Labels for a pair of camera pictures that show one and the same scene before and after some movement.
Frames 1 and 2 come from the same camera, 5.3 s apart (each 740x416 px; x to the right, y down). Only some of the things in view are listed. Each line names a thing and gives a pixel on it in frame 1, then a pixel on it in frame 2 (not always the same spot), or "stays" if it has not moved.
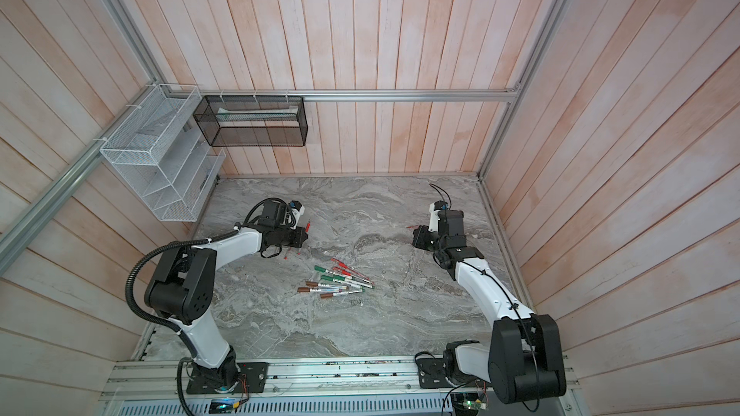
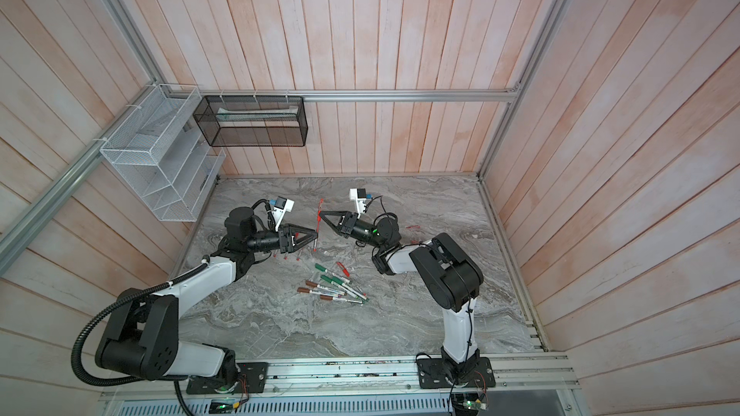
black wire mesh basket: (252, 120) stays
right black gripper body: (431, 241) → (362, 231)
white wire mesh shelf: (159, 150) stays
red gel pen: (343, 265) → (319, 219)
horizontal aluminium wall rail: (379, 94) stays
